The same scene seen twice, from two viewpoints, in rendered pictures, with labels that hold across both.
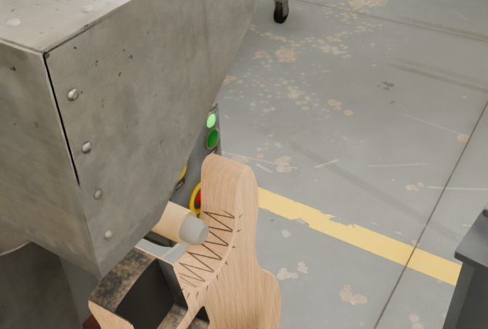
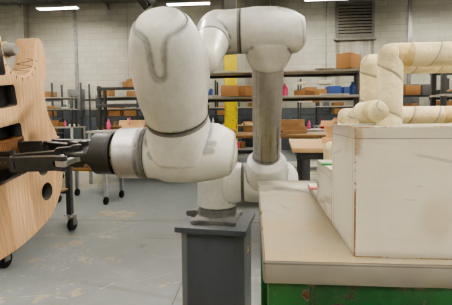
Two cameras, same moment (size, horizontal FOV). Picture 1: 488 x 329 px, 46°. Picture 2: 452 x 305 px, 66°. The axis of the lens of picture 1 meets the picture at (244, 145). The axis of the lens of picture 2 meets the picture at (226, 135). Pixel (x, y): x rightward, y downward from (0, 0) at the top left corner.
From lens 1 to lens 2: 0.68 m
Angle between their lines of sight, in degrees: 44
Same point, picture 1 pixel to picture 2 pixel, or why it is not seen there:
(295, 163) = (85, 290)
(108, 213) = not seen: outside the picture
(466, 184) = not seen: hidden behind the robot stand
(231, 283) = (30, 96)
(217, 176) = (24, 42)
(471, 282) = (187, 246)
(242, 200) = (37, 53)
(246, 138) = (47, 285)
